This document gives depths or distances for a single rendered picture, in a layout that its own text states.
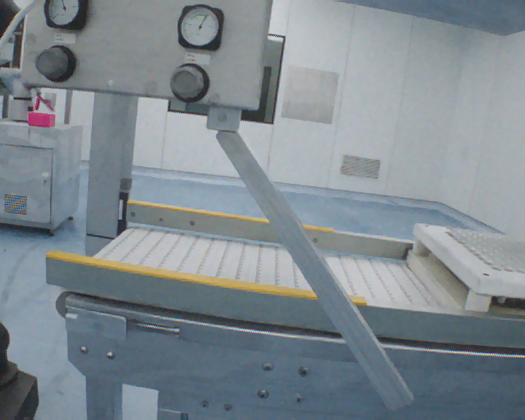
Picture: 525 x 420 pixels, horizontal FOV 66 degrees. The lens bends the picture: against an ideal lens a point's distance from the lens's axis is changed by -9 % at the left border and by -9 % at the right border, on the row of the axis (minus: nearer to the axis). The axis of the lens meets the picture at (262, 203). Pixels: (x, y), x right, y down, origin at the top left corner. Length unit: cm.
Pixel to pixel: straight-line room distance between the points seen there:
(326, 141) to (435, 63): 191
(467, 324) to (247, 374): 24
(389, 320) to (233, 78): 29
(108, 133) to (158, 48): 37
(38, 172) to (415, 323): 289
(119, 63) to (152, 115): 538
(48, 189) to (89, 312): 269
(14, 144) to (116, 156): 250
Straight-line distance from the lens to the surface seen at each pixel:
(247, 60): 38
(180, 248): 65
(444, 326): 50
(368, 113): 607
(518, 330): 54
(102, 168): 76
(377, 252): 73
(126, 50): 40
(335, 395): 52
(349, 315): 37
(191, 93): 36
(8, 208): 332
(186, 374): 51
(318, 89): 584
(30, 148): 317
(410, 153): 635
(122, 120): 74
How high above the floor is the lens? 105
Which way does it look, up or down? 12 degrees down
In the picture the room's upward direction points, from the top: 8 degrees clockwise
